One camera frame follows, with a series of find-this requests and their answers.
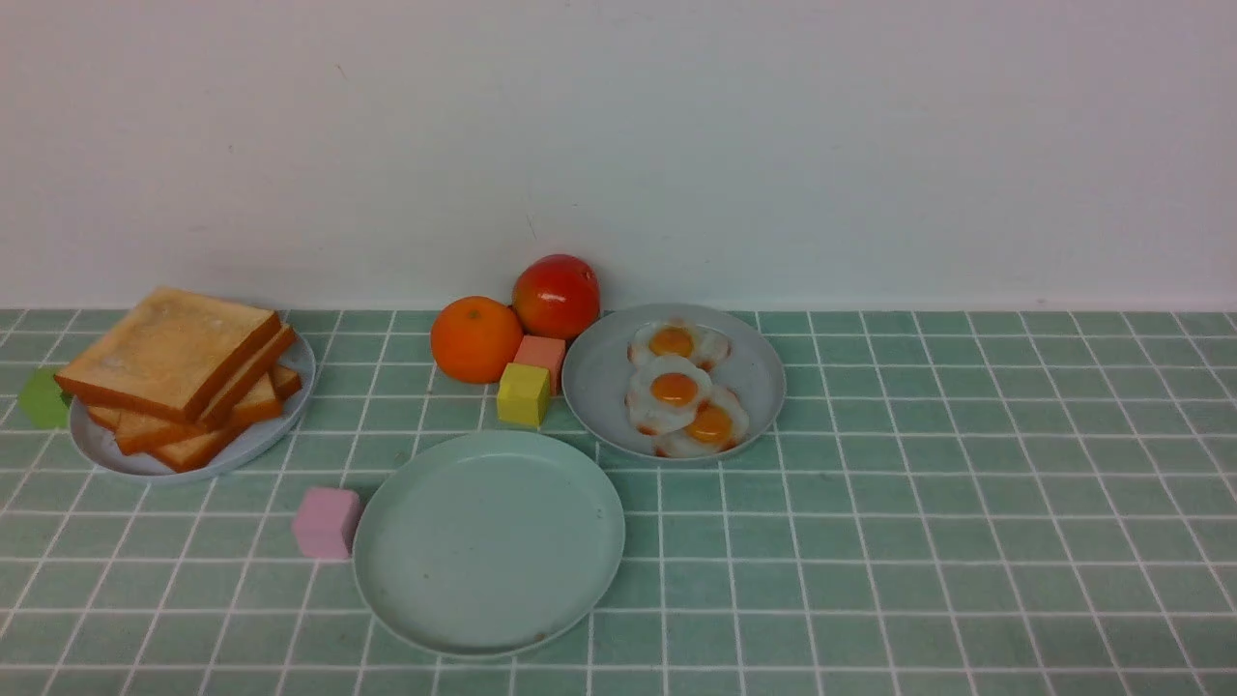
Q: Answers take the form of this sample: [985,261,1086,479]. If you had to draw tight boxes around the fried egg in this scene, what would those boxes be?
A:
[623,354,714,436]
[627,320,731,371]
[653,384,750,459]

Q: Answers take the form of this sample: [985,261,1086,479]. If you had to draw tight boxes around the toast slice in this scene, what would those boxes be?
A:
[148,363,303,473]
[54,287,283,423]
[197,323,296,430]
[87,363,302,455]

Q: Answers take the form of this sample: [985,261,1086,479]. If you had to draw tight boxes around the grey egg plate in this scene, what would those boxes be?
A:
[562,304,788,462]

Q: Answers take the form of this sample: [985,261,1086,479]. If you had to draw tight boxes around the pink-orange cube block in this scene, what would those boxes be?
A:
[512,334,568,396]

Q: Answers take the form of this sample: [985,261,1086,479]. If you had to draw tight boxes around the red tomato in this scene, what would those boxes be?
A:
[511,253,602,342]

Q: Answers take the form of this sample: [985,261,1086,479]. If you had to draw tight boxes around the yellow cube block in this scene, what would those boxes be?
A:
[496,362,552,430]

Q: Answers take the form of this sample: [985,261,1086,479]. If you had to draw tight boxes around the orange fruit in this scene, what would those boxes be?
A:
[430,295,523,384]

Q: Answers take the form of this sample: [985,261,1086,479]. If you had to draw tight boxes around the green centre plate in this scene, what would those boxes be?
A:
[353,430,626,659]

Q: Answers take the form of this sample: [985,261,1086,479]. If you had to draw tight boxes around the pink cube block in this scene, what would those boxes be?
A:
[292,486,362,561]

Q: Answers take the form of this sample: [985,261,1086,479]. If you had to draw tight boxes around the grey bread plate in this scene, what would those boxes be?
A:
[68,335,317,485]

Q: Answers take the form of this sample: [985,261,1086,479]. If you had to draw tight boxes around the green cube block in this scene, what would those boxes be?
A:
[17,366,73,430]

